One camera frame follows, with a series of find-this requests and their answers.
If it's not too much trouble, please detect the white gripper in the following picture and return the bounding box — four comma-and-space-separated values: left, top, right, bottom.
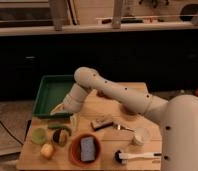
50, 95, 82, 115

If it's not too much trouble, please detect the yellow banana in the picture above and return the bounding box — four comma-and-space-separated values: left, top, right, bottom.
53, 129, 68, 147

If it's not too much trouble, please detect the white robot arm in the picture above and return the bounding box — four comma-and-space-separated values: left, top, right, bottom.
52, 67, 198, 171

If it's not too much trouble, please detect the green plastic cup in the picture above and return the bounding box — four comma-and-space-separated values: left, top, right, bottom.
31, 128, 46, 145

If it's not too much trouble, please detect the green pepper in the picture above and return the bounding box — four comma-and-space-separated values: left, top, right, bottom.
47, 124, 72, 136

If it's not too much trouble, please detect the green plastic tray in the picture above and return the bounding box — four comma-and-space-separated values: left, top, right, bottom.
33, 75, 74, 119

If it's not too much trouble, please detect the brown food piece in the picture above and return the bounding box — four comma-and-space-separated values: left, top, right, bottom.
96, 91, 105, 98

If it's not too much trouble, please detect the yellow lemon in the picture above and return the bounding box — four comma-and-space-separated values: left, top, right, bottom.
40, 144, 54, 159

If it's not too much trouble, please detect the blue sponge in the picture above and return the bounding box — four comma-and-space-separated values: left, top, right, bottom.
81, 136, 95, 162

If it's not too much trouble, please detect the terracotta bowl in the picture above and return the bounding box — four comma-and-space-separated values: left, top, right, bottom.
68, 133, 101, 167

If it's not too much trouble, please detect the metal fork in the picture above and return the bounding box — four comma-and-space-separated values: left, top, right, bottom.
113, 123, 134, 132

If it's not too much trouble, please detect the brown bowl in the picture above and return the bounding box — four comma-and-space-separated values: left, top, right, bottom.
121, 106, 137, 116

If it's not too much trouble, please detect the white dish brush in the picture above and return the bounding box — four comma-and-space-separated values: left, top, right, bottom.
114, 150, 161, 164

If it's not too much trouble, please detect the black floor cable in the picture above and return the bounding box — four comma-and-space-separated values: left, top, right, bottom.
0, 111, 25, 146

